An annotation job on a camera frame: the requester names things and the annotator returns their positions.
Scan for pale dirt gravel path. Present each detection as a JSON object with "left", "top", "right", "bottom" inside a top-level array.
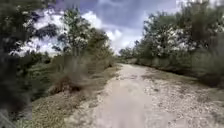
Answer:
[{"left": 64, "top": 63, "right": 224, "bottom": 128}]

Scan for dry brown bush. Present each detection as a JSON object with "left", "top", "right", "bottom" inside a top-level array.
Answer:
[{"left": 48, "top": 54, "right": 98, "bottom": 94}]

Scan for row of trees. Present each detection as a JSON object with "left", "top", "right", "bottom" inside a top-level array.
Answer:
[
  {"left": 0, "top": 0, "right": 116, "bottom": 128},
  {"left": 117, "top": 0, "right": 224, "bottom": 88}
]

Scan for dry grass verge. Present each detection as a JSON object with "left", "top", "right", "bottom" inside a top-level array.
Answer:
[{"left": 13, "top": 64, "right": 121, "bottom": 128}]

